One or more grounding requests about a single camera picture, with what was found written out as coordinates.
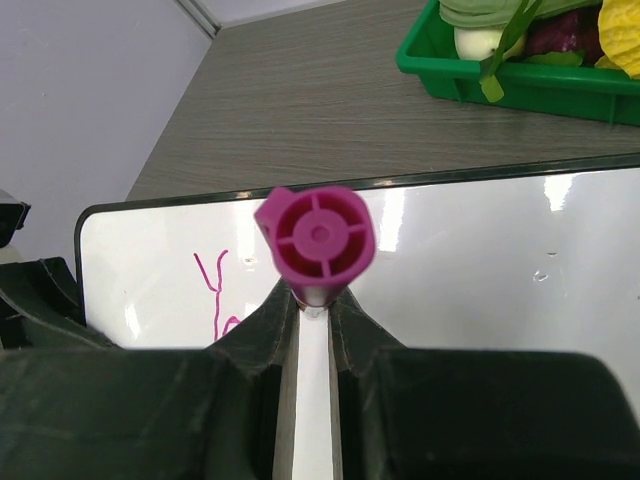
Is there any yellow bok choy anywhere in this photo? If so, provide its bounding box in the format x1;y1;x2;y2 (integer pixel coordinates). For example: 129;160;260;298
595;0;639;80

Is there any green plastic tray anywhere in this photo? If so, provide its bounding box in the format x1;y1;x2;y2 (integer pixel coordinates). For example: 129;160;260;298
396;1;639;126

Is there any white marker with pink cap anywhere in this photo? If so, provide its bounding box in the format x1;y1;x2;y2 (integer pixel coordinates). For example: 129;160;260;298
254;186;376;309

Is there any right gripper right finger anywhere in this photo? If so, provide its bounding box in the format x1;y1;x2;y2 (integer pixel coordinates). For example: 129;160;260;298
329;292;639;479

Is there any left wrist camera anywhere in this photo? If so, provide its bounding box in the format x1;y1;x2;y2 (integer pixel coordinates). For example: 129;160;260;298
0;190;31;264

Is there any white whiteboard black frame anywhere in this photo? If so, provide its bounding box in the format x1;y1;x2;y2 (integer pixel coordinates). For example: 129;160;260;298
73;152;640;480

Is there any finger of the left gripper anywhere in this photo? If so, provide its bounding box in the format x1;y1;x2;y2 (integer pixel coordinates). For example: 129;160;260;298
1;257;115;350

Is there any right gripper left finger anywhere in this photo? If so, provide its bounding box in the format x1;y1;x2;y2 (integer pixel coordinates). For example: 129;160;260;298
1;283;297;479

